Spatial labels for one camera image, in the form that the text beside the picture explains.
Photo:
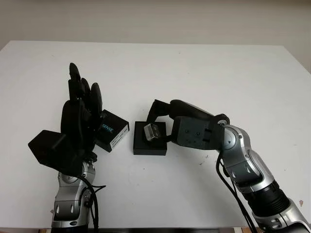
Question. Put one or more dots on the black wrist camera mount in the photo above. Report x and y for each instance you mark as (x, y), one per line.
(194, 133)
(46, 145)

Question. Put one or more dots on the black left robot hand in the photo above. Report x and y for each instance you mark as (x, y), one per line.
(75, 131)

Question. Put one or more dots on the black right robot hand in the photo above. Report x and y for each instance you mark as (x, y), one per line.
(189, 109)

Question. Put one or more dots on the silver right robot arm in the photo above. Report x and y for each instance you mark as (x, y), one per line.
(240, 155)

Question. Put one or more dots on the black RealSense box lid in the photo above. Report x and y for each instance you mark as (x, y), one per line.
(116, 126)

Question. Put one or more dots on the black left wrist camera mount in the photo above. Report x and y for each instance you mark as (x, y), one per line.
(46, 145)

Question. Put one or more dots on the black camera box base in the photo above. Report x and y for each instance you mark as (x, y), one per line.
(139, 148)

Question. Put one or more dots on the small silver depth camera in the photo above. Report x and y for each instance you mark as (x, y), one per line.
(151, 132)

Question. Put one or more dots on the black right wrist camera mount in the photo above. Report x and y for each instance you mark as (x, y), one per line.
(194, 133)

